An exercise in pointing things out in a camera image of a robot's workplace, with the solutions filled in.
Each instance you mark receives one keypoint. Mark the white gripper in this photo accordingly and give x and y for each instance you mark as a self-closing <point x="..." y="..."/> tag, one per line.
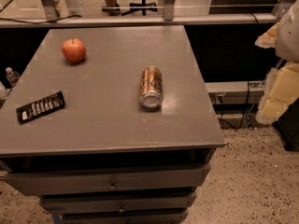
<point x="288" y="36"/>

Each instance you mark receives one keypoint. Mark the red apple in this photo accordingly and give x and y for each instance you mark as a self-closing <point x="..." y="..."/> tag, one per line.
<point x="74" y="50"/>

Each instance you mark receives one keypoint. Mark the grey metal floor beam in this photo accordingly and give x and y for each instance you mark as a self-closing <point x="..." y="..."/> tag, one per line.
<point x="235" y="93"/>

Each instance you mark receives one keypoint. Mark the gold soda can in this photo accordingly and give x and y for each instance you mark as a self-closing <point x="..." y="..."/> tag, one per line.
<point x="151" y="87"/>

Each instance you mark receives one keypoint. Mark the black office chair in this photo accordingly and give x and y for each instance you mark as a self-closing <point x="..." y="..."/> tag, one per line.
<point x="143" y="6"/>

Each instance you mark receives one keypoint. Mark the top grey drawer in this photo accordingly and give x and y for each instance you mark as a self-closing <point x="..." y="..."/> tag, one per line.
<point x="102" y="180"/>

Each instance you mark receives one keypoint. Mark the grey drawer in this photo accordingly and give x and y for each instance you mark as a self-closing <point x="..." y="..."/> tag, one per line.
<point x="102" y="180"/>
<point x="161" y="216"/>
<point x="119" y="203"/>

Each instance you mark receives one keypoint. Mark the middle grey drawer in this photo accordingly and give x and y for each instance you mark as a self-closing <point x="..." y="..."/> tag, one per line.
<point x="119" y="203"/>

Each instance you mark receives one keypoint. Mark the person's leg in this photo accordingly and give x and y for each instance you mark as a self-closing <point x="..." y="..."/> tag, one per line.
<point x="112" y="8"/>

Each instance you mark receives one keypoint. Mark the bottom grey drawer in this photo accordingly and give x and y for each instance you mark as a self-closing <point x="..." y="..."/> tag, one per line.
<point x="161" y="216"/>

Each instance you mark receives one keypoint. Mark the grey drawer cabinet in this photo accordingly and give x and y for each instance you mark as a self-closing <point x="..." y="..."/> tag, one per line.
<point x="103" y="125"/>

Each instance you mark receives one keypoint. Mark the black snack bar wrapper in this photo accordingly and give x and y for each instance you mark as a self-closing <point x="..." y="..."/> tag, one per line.
<point x="40" y="108"/>

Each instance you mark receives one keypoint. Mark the metal frame rail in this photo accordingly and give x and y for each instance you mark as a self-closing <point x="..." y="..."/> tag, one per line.
<point x="87" y="13"/>

